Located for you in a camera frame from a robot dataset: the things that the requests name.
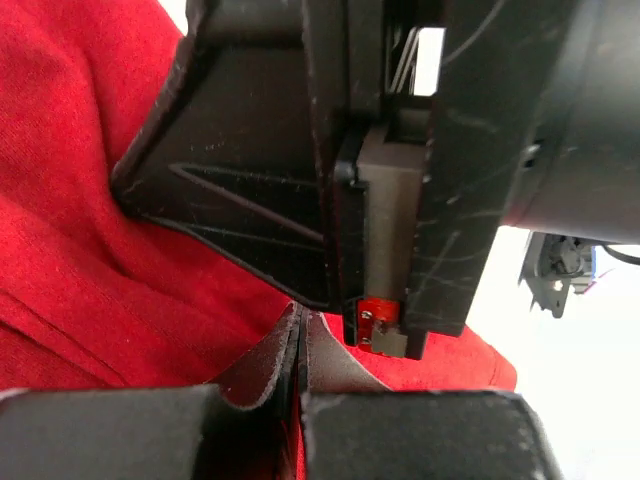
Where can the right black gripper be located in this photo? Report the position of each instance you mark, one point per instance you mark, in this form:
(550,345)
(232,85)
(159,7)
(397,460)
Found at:
(421,117)

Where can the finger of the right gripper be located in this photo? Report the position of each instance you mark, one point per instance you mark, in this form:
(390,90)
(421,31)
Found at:
(226,154)

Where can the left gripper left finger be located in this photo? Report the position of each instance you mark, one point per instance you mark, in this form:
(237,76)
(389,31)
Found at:
(261,379)

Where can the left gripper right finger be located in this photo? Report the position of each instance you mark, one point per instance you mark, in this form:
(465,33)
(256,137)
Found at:
(326,368)

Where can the dark red t-shirt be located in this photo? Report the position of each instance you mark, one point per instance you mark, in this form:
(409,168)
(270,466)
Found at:
(90,298)

